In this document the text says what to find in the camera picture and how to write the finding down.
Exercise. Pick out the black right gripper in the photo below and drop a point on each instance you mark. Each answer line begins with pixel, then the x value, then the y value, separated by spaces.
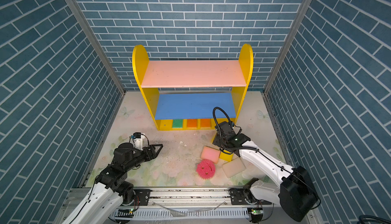
pixel 216 140

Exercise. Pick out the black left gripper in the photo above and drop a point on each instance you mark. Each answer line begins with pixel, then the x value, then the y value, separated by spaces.
pixel 152 155

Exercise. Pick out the small yellow sponge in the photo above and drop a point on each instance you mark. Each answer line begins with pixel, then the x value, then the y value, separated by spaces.
pixel 213 139
pixel 226 156

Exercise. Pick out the green sponge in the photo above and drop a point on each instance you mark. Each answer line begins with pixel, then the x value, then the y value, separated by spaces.
pixel 177 123

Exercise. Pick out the orange sponge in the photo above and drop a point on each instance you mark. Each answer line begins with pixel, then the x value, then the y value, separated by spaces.
pixel 191 123

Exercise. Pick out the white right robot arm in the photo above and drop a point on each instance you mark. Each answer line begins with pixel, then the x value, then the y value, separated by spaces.
pixel 275 178

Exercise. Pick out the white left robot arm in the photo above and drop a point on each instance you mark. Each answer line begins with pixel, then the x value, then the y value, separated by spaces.
pixel 110 189

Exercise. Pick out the yellow pink blue wooden shelf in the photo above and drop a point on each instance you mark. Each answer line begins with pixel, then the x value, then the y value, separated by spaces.
pixel 209 89

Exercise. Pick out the pink rectangular sponge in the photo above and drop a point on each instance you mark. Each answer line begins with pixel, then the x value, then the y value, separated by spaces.
pixel 210 154

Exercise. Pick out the beige sponge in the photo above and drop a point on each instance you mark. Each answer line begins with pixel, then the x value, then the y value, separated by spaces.
pixel 233 167

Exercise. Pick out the pink round scrubber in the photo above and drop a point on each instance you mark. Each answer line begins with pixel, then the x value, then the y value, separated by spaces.
pixel 206 169

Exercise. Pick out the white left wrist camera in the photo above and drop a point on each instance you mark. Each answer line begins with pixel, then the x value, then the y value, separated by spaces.
pixel 138 139

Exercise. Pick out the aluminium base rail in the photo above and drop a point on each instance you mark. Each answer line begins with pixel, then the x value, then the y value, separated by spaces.
pixel 185 196

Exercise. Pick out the white perforated cable tray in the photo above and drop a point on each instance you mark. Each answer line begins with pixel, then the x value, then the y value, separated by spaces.
pixel 160 214

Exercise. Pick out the aluminium right corner post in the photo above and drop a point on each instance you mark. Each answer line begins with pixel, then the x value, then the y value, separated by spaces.
pixel 304 6

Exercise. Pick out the aluminium corner post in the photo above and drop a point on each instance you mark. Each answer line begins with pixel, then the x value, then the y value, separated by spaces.
pixel 304 6
pixel 86 28

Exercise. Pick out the aluminium left corner post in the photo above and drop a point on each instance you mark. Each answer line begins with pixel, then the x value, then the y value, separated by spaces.
pixel 86 28

